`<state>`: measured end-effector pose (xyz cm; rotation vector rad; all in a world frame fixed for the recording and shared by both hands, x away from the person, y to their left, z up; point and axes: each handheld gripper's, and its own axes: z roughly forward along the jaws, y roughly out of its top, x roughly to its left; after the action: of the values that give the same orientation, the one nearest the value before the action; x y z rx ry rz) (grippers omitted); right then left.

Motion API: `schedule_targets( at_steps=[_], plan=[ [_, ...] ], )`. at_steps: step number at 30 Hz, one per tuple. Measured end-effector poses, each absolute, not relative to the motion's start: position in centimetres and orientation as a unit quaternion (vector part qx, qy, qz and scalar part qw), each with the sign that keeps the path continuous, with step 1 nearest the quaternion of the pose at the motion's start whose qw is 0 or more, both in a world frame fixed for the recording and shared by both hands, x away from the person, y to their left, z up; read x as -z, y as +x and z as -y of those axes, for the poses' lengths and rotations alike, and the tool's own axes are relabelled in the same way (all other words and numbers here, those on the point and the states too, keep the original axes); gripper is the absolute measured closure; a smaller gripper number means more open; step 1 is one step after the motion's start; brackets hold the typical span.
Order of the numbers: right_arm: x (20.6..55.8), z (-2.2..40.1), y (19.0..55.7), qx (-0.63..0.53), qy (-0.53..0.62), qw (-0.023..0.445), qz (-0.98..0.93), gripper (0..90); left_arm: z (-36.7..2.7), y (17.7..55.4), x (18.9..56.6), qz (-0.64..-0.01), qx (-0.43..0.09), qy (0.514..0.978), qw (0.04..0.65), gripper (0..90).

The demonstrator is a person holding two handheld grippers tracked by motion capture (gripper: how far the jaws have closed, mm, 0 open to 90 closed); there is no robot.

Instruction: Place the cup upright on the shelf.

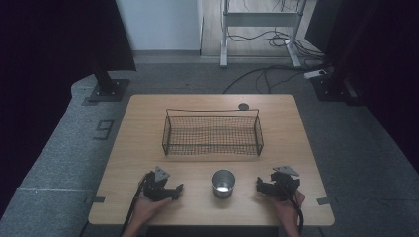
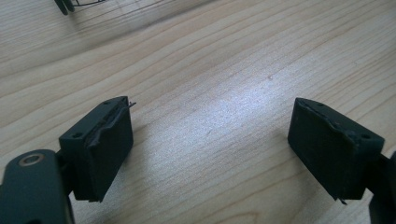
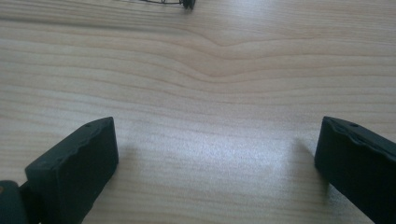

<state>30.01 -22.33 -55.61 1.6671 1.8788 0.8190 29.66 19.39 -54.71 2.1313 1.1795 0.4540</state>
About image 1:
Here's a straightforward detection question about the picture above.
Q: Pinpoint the dark curtain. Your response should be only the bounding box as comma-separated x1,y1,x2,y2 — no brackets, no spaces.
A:
304,0,419,172
0,0,137,211

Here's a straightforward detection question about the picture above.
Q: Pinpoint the left hand-held gripper black cable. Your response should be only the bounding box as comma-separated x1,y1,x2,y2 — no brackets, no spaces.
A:
120,173,150,237

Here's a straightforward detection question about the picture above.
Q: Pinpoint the black wire basket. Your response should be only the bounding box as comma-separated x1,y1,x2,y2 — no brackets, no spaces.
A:
161,108,265,157

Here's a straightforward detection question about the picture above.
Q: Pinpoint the tangle of black floor cables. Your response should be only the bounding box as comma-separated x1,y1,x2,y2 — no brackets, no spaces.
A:
226,29,327,62

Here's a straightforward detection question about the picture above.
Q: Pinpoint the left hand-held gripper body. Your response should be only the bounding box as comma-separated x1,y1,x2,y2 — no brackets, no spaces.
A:
142,166,173,202

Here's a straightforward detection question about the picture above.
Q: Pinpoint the black stand with base plate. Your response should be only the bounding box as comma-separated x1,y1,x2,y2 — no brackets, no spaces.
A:
310,63,362,104
88,60,130,103

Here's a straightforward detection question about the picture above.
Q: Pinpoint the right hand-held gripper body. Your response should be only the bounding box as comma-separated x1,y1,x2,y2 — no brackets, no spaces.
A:
270,165,301,202

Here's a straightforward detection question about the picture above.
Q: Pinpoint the person's right hand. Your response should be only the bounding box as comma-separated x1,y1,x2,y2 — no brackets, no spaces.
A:
269,190,306,229

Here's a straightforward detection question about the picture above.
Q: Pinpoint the white desk frame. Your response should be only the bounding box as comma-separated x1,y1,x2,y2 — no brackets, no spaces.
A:
219,0,308,69

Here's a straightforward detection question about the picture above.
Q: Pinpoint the hand-held gripper black cable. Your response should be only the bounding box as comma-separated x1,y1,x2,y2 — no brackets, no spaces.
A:
120,173,150,237
279,182,304,235

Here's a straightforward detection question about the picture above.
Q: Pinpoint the right hand-held gripper black cable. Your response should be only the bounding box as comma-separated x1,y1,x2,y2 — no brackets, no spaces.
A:
279,182,304,235

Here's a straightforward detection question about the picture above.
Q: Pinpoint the person's left hand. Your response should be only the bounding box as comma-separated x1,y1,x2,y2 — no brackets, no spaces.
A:
130,193,173,229

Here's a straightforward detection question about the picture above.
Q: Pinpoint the white power strip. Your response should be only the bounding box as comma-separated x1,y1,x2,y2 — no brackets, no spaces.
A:
302,68,328,80

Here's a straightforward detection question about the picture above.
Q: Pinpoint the long black floor cable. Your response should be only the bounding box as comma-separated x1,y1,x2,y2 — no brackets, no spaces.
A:
222,64,328,95

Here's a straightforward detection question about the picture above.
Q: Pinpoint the metal cup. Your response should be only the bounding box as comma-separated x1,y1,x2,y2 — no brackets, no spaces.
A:
211,169,237,199

